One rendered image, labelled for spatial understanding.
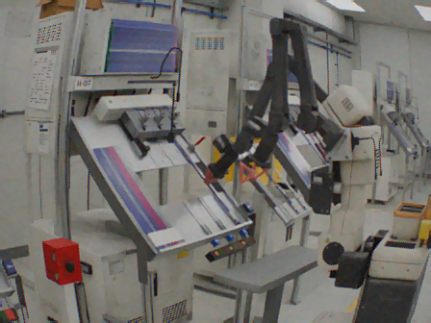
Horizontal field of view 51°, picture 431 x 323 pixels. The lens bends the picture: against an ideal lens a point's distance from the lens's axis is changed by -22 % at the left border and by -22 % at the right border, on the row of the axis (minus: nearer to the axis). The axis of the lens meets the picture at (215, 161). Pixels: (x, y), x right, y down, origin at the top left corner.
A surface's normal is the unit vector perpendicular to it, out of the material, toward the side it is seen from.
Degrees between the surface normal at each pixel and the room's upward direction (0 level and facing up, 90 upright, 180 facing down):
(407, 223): 92
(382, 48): 90
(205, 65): 90
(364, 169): 90
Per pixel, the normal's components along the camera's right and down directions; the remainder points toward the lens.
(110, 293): 0.83, 0.12
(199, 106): -0.55, 0.09
